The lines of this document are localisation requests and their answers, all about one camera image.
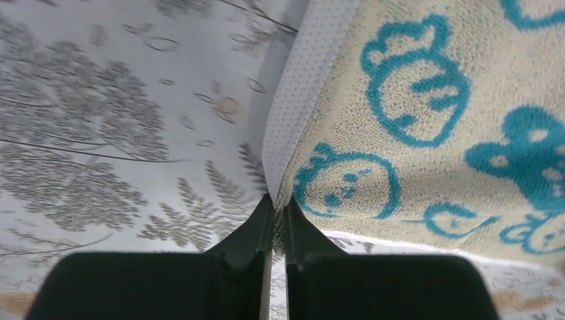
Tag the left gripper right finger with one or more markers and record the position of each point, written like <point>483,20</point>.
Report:
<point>325,282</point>

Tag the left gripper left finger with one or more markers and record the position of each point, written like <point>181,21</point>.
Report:
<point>228,281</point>

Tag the white bear patterned towel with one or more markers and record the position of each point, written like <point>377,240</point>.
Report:
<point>432,122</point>

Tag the floral patterned table mat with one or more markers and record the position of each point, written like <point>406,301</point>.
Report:
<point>139,126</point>

